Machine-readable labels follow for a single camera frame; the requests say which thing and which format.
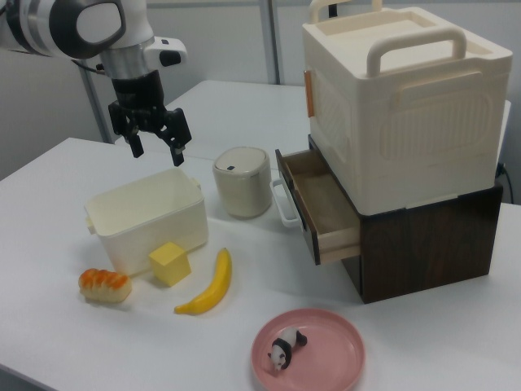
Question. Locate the dark wood cabinet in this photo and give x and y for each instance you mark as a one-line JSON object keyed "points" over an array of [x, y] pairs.
{"points": [[427, 252]]}

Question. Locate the panda figurine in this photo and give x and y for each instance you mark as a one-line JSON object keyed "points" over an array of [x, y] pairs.
{"points": [[285, 346]]}

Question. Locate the yellow cube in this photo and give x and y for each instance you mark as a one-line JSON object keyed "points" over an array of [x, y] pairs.
{"points": [[169, 264]]}

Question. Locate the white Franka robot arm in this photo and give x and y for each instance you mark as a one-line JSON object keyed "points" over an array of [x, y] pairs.
{"points": [[61, 20]]}

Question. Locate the shrimp sushi toy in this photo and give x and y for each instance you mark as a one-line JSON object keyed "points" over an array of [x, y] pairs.
{"points": [[103, 285]]}

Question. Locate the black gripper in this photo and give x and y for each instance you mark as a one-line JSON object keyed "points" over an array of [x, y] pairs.
{"points": [[136, 97]]}

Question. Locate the small cream lidded trash can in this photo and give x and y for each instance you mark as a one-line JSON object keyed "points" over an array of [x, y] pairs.
{"points": [[242, 191]]}

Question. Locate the pink plate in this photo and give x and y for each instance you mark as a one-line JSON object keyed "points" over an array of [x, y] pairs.
{"points": [[325, 346]]}

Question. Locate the yellow toy banana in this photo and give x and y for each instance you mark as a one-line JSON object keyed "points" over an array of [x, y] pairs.
{"points": [[211, 293]]}

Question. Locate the white open plastic box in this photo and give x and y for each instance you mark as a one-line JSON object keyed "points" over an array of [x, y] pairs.
{"points": [[134, 240]]}

